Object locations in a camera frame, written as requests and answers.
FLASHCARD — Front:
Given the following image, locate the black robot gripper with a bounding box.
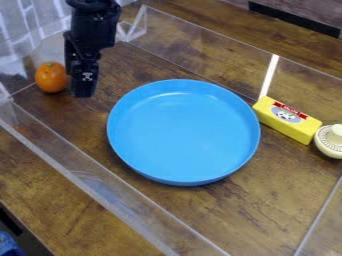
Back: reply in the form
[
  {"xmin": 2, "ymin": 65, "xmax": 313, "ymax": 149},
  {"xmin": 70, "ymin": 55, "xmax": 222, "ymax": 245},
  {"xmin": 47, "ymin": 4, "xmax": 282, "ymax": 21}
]
[{"xmin": 63, "ymin": 0, "xmax": 122, "ymax": 97}]

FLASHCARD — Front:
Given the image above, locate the cream round toy mushroom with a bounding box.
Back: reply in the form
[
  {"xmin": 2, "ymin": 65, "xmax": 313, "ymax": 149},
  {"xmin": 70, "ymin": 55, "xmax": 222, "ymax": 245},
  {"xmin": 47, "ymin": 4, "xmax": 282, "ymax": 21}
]
[{"xmin": 314, "ymin": 124, "xmax": 342, "ymax": 159}]

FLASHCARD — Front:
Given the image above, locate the round blue tray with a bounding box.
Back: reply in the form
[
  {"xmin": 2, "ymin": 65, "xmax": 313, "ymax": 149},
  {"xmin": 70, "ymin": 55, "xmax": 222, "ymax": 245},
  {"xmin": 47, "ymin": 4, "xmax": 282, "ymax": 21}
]
[{"xmin": 107, "ymin": 79, "xmax": 261, "ymax": 186}]

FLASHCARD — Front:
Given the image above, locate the blue object at corner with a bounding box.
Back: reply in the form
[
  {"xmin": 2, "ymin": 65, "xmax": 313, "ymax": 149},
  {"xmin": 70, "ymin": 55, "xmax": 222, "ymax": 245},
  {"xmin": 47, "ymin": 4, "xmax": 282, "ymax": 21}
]
[{"xmin": 0, "ymin": 231, "xmax": 23, "ymax": 256}]

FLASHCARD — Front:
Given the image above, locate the yellow toy butter block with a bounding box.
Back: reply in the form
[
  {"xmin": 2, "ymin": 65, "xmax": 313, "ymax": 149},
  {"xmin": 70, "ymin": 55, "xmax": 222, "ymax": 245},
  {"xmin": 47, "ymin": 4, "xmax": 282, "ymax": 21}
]
[{"xmin": 253, "ymin": 96, "xmax": 322, "ymax": 145}]

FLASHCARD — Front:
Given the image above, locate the orange toy ball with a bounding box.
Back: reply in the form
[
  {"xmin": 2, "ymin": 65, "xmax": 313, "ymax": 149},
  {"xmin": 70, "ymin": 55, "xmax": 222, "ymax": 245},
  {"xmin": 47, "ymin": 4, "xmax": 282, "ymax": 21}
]
[{"xmin": 35, "ymin": 61, "xmax": 68, "ymax": 93}]

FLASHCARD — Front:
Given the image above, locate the clear acrylic enclosure wall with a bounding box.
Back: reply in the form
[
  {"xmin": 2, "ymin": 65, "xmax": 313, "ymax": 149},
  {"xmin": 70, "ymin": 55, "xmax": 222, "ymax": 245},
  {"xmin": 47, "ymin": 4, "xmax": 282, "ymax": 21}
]
[{"xmin": 0, "ymin": 0, "xmax": 342, "ymax": 256}]

